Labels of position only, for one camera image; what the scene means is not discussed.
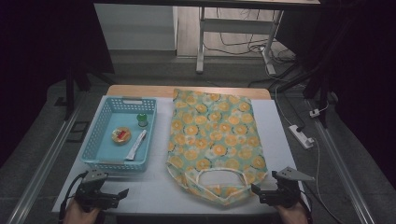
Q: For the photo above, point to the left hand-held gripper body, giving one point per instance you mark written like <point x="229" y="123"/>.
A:
<point x="93" y="194"/>

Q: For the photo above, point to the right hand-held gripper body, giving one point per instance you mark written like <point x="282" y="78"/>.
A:
<point x="286" y="193"/>

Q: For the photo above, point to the blue plastic basket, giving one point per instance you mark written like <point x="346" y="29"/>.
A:
<point x="104" y="155"/>

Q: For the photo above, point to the white tube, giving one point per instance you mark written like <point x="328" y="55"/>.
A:
<point x="136" y="146"/>

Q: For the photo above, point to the round golden candy tin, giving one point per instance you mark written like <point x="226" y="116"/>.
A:
<point x="121" y="136"/>

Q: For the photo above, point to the orange-print cloth bag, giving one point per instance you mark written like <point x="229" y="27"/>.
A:
<point x="214" y="130"/>

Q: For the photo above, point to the small green-capped bottle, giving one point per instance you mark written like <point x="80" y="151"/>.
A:
<point x="142" y="119"/>

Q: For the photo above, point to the person's right hand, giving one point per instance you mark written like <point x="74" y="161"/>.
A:
<point x="292" y="215"/>

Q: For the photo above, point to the person's left hand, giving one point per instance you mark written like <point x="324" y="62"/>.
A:
<point x="79" y="214"/>

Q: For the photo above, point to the white power strip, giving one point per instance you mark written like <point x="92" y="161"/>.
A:
<point x="301" y="137"/>

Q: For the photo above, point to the white table mat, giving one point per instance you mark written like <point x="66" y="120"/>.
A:
<point x="280" y="130"/>

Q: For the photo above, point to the black floor plate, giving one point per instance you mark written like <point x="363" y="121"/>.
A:
<point x="77" y="132"/>

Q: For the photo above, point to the white power adapter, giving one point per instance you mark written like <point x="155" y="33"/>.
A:
<point x="314" y="113"/>

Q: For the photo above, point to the black stand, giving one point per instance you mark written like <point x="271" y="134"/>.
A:
<point x="70" y="93"/>
<point x="320" y="84"/>

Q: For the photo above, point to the white-legged desk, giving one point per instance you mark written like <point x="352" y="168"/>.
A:
<point x="233" y="26"/>

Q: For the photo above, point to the white cabinet panel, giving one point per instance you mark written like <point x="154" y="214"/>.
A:
<point x="137" y="28"/>

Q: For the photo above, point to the metal floor rail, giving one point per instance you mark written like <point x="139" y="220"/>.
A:
<point x="345" y="174"/>
<point x="43" y="168"/>

